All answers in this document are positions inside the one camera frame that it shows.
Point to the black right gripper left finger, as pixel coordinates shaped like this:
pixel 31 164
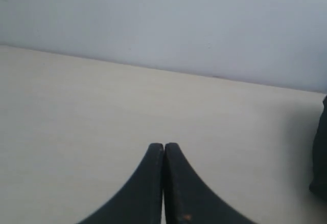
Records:
pixel 140 199

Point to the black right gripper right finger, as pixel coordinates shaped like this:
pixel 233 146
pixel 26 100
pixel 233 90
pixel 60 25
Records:
pixel 187 198

